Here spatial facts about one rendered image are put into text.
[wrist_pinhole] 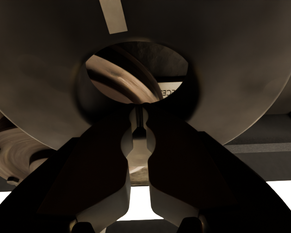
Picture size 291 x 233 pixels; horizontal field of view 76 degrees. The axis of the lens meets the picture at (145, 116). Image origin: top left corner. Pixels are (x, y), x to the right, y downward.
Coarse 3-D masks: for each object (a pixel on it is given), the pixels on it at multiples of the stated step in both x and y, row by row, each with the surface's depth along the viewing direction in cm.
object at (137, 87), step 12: (108, 48) 35; (96, 60) 31; (108, 60) 31; (120, 60) 35; (96, 72) 32; (108, 72) 32; (120, 72) 32; (132, 72) 33; (120, 84) 34; (132, 84) 34; (144, 84) 35; (144, 96) 37; (156, 96) 38
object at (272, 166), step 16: (256, 128) 878; (272, 128) 876; (288, 128) 874; (256, 160) 761; (272, 160) 760; (288, 160) 758; (272, 176) 714; (288, 176) 712; (112, 224) 612; (128, 224) 611; (144, 224) 610; (160, 224) 609
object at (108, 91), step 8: (88, 72) 32; (96, 80) 32; (104, 80) 33; (104, 88) 33; (112, 88) 33; (120, 88) 35; (112, 96) 34; (120, 96) 34; (128, 96) 35; (0, 112) 33
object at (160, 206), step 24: (144, 120) 12; (168, 120) 10; (168, 144) 8; (192, 144) 8; (168, 168) 7; (192, 168) 7; (216, 168) 7; (168, 192) 6; (192, 192) 6; (216, 192) 6; (168, 216) 7; (192, 216) 6
